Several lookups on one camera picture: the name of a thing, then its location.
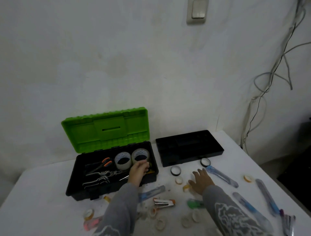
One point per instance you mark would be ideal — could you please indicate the person's left hand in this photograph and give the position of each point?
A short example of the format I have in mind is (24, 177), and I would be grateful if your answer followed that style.
(136, 173)

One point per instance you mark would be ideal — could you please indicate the person's right hand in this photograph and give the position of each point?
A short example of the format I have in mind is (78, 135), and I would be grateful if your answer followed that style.
(203, 182)

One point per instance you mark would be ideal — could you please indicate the person's left fingers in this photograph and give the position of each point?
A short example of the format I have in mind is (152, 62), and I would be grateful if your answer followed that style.
(144, 166)

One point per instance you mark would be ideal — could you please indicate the person's right thumb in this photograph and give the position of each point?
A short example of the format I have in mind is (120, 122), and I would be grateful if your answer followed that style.
(192, 184)

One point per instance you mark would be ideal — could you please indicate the person's right middle finger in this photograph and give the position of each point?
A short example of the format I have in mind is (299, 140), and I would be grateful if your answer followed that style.
(201, 172)

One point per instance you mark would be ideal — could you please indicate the person's left forearm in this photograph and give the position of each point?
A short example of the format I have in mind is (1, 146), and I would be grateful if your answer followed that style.
(120, 211)

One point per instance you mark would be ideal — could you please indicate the person's right forearm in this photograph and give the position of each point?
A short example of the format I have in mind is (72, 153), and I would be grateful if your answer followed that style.
(228, 211)

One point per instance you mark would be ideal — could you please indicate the small clear tape roll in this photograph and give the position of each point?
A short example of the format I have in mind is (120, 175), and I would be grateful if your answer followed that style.
(248, 178)
(186, 188)
(196, 216)
(186, 222)
(107, 199)
(152, 212)
(179, 180)
(89, 214)
(161, 223)

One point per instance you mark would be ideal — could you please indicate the yellow utility knife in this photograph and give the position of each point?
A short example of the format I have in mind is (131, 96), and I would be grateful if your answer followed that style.
(151, 171)

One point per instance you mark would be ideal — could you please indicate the black tape roll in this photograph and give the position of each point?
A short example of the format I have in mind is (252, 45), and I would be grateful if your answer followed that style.
(205, 162)
(175, 171)

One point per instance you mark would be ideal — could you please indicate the clear packing tape roll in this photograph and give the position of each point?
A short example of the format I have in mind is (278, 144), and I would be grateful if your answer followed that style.
(123, 165)
(140, 152)

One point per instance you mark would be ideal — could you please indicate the green correction tape dispenser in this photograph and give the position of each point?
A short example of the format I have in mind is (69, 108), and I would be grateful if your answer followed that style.
(195, 204)

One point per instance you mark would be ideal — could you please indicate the blue utility knife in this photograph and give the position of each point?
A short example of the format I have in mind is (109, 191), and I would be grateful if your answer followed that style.
(151, 193)
(267, 197)
(222, 176)
(251, 210)

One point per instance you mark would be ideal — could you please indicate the black plastic organizer tray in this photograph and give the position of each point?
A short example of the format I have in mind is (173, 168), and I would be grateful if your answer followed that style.
(189, 148)

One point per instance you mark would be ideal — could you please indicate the silver and orange stapler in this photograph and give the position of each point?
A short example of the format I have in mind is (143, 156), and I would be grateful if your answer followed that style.
(164, 203)

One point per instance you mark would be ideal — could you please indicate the green and black plastic toolbox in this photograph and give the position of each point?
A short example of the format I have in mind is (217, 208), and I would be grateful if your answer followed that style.
(80, 178)

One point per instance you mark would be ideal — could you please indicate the purple pen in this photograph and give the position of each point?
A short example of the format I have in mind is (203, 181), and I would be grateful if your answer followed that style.
(281, 212)

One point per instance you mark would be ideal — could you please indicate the dark furniture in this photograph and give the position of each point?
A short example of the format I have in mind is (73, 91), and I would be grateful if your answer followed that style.
(297, 170)

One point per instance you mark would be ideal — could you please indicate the beige wall switch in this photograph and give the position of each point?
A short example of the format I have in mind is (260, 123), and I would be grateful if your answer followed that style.
(198, 11)

